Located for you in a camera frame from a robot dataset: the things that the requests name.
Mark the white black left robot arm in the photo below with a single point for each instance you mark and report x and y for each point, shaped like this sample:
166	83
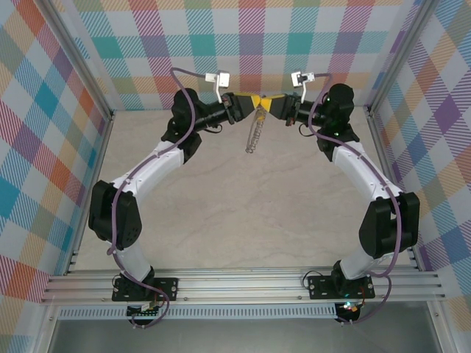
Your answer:
154	165

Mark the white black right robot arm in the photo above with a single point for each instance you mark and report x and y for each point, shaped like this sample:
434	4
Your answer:
364	169

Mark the aluminium side rail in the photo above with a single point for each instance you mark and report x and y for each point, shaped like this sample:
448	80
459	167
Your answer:
386	165
98	165

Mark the aluminium frame post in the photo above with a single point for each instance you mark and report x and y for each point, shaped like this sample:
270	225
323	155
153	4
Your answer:
84	62
399	55

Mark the aluminium mounting rail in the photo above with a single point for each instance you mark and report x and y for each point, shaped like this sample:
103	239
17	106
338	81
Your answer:
243	285

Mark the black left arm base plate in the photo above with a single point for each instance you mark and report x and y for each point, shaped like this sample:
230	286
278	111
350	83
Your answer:
167	287

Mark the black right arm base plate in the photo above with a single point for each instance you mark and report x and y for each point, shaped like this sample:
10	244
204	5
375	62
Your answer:
320	287

